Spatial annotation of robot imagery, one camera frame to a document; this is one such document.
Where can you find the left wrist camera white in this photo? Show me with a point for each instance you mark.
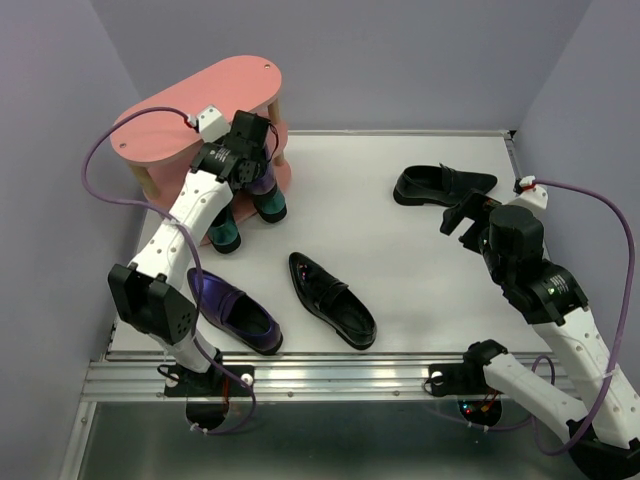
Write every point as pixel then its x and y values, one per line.
pixel 210 124

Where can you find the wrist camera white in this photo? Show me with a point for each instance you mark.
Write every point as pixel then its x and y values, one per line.
pixel 530 196
pixel 210 124

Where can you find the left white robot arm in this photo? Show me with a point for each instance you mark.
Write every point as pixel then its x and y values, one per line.
pixel 147 291

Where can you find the glossy black loafer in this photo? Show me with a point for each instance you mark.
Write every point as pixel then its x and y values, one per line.
pixel 329 299

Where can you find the purple loafer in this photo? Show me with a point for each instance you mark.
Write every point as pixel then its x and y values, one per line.
pixel 234 312
pixel 266 182

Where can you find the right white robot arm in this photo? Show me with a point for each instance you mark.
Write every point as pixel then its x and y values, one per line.
pixel 606 412

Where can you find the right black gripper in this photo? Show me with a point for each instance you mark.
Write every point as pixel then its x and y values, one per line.
pixel 477 206

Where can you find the aluminium front rail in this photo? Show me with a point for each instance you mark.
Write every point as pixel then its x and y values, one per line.
pixel 280 378

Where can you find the pink three-tier shoe shelf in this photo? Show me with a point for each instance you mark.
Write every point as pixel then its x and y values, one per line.
pixel 154 139

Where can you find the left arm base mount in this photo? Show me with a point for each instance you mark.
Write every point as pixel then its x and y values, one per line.
pixel 183 383

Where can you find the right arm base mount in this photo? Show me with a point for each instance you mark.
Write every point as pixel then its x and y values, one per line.
pixel 465 377

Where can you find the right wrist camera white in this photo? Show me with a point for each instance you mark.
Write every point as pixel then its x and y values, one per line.
pixel 530 196

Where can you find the green loafer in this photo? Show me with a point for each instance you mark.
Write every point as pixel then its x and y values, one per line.
pixel 223 233
pixel 271 206

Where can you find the matte black loafer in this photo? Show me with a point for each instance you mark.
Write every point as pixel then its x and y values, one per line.
pixel 438 185

